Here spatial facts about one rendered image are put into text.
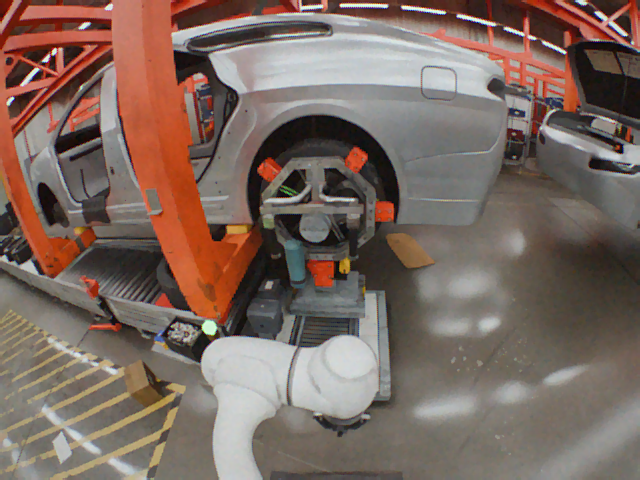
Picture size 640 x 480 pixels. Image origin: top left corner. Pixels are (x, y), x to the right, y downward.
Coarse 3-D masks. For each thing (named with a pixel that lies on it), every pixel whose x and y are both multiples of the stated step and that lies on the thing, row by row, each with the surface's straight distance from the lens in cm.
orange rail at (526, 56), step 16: (416, 32) 749; (528, 32) 953; (480, 48) 820; (496, 48) 851; (528, 48) 937; (528, 64) 933; (544, 64) 970; (80, 80) 1569; (80, 112) 1194; (48, 128) 1445
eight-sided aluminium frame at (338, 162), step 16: (304, 160) 115; (320, 160) 114; (336, 160) 113; (352, 176) 116; (272, 192) 124; (368, 192) 117; (368, 208) 121; (368, 224) 125; (288, 240) 135; (304, 256) 137; (320, 256) 136; (336, 256) 135
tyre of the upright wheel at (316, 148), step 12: (300, 144) 129; (312, 144) 122; (324, 144) 121; (336, 144) 124; (348, 144) 132; (288, 156) 125; (300, 156) 123; (312, 156) 122; (324, 156) 122; (372, 168) 124; (264, 180) 132; (372, 180) 124; (384, 192) 129
